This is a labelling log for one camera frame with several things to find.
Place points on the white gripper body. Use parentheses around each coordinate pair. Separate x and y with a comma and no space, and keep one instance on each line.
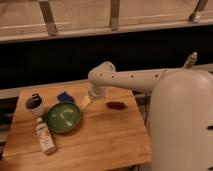
(97,92)

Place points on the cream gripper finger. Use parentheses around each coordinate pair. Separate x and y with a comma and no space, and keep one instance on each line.
(86,101)

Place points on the white plastic bottle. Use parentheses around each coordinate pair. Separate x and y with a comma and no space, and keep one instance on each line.
(44,137)

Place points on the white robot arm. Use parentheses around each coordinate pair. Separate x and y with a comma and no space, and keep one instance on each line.
(181,112)

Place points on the green ceramic bowl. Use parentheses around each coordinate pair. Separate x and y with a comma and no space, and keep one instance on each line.
(63,117)

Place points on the dark red oval object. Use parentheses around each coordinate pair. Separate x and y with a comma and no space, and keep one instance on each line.
(116,105)

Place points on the blue cloth piece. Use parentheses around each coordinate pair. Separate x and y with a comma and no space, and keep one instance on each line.
(65,97)

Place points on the wooden table board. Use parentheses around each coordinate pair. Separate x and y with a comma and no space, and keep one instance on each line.
(105,139)

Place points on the white cup with black clip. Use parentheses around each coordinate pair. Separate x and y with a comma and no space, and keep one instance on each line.
(34,104)

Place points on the metal bracket post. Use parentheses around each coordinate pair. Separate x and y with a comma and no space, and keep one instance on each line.
(191,60)

